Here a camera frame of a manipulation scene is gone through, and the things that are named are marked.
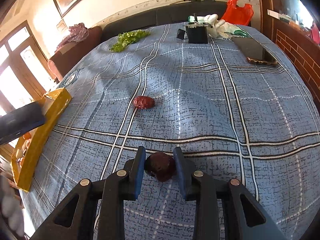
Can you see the green lettuce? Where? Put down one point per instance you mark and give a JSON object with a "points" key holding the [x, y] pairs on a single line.
{"points": [[128, 40]]}

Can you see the small black device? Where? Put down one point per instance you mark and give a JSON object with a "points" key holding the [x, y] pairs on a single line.
{"points": [[180, 34]]}

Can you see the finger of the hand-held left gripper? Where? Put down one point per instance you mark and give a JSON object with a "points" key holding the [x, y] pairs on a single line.
{"points": [[23, 120]]}

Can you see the black box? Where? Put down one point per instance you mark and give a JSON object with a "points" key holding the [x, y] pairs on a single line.
{"points": [[197, 34]]}

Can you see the wall switch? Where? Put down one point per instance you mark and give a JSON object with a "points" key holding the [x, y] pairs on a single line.
{"points": [[61, 25]]}

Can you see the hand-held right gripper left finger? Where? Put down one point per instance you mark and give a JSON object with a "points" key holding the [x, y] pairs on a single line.
{"points": [[138, 172]]}

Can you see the brown wooden cabinet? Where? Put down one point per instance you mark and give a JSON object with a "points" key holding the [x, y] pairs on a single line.
{"points": [[295, 37]]}

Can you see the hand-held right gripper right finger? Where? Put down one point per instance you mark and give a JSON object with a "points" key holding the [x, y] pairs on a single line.
{"points": [[181, 172]]}

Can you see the dark grey headboard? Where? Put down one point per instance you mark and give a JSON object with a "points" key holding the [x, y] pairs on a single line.
{"points": [[150, 17]]}

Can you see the yellow cardboard box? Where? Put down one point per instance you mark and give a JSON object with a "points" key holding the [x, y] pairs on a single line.
{"points": [[40, 140]]}

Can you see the black smartphone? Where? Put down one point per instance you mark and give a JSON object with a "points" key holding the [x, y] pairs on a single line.
{"points": [[258, 52]]}

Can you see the white blurry object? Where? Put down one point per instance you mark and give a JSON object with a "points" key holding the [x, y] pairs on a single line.
{"points": [[10, 205]]}

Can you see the purple cloth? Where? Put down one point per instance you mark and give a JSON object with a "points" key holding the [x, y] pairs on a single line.
{"points": [[75, 33]]}

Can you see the blue plaid blanket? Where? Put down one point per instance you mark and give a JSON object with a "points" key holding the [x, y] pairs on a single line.
{"points": [[212, 105]]}

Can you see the red jujube date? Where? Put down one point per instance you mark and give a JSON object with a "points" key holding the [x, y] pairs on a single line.
{"points": [[143, 102]]}

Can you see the red plastic bag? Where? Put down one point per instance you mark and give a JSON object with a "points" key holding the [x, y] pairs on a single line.
{"points": [[237, 10]]}

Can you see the brown armchair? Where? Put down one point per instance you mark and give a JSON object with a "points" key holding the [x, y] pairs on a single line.
{"points": [[75, 55]]}

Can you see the white plastic bag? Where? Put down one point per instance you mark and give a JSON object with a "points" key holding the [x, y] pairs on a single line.
{"points": [[220, 26]]}

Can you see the wooden framed window door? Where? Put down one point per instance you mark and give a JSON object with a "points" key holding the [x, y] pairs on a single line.
{"points": [[15, 75]]}

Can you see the dark plum with stem dimple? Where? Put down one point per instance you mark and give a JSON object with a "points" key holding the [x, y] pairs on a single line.
{"points": [[161, 166]]}

